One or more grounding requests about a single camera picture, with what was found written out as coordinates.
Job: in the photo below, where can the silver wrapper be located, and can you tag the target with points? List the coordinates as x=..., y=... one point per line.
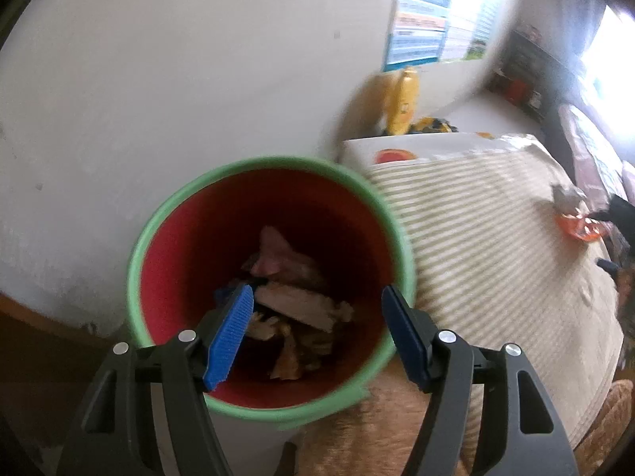
x=568, y=197

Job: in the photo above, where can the white table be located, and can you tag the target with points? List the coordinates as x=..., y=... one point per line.
x=362, y=151

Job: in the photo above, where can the yellow toy excavator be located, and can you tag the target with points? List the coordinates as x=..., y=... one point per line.
x=434, y=126

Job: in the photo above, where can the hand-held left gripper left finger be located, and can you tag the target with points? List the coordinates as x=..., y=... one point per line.
x=230, y=332

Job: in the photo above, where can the window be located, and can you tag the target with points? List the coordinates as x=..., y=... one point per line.
x=612, y=59

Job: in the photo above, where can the dark wooden shelf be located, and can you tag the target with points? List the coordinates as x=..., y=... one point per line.
x=540, y=64

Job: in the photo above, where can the white milk carton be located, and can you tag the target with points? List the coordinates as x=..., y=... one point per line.
x=302, y=305

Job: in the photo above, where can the orange container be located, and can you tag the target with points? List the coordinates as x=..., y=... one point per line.
x=515, y=90

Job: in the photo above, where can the blue wall poster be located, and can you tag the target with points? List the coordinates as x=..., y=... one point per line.
x=416, y=29

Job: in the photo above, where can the green red plastic bin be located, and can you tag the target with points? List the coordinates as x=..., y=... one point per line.
x=173, y=238

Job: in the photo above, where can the bed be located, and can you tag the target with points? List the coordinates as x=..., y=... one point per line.
x=595, y=158

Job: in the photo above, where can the yellow duck toy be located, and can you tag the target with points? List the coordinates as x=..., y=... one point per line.
x=403, y=101

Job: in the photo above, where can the striped tablecloth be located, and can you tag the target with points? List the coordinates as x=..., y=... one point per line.
x=496, y=258

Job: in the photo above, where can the pink wall poster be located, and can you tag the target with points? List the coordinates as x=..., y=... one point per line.
x=459, y=39

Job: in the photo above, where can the person's left leg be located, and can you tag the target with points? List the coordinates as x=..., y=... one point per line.
x=357, y=436

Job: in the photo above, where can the green wall poster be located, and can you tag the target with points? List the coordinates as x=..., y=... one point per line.
x=488, y=5

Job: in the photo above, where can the person's leg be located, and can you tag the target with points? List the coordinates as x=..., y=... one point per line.
x=357, y=436
x=610, y=421

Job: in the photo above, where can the person's right leg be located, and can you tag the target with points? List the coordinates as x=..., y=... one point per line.
x=610, y=421

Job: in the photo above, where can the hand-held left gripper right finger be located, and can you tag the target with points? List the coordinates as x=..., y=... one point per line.
x=404, y=337

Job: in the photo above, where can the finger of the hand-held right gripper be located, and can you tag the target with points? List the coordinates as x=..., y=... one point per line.
x=620, y=214
x=606, y=265

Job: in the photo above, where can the orange snack wrapper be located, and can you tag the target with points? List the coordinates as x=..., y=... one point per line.
x=578, y=228

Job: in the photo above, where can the plaid quilt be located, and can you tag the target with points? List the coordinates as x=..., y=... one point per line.
x=603, y=163

